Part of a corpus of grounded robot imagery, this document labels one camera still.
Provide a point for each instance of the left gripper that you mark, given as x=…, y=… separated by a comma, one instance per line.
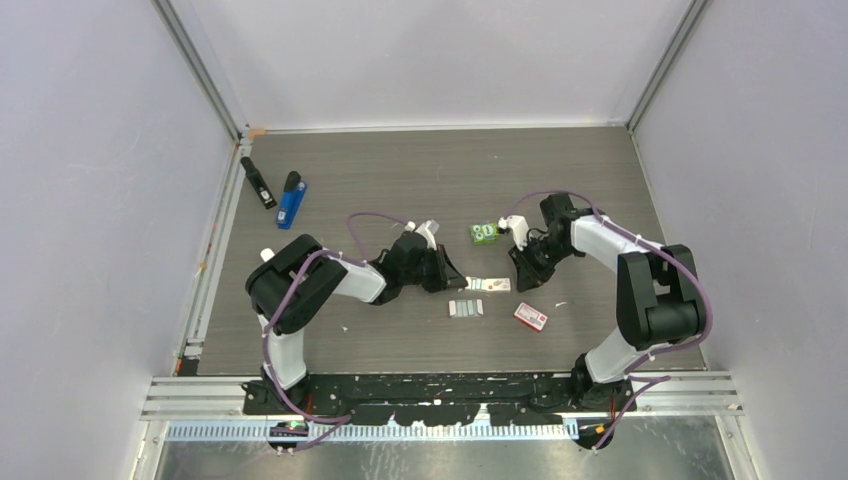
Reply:
x=447, y=277

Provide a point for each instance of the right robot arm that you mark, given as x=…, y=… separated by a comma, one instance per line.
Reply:
x=660, y=304

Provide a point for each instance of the blue stapler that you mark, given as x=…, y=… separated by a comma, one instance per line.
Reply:
x=293, y=193

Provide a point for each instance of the green owl eraser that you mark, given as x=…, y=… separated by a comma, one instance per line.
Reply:
x=483, y=233

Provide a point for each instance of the staple tray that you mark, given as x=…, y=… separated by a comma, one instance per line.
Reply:
x=474, y=284
x=465, y=308

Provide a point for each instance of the white staple box sleeve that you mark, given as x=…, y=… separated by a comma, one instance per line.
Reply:
x=495, y=284

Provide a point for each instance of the slotted cable duct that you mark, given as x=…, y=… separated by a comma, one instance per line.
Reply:
x=300, y=432

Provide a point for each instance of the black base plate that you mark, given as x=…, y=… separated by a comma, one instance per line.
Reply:
x=439, y=399

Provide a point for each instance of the white stapler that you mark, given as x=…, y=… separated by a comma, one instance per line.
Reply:
x=267, y=254

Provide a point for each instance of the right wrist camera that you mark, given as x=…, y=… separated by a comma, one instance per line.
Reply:
x=517, y=227

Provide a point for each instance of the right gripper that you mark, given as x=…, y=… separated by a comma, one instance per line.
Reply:
x=530, y=275

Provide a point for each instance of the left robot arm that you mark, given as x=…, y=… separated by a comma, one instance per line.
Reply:
x=290, y=287

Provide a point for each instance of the black stapler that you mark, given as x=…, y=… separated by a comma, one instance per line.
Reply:
x=258, y=183

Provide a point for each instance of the red staple box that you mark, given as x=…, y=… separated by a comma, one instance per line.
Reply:
x=530, y=316

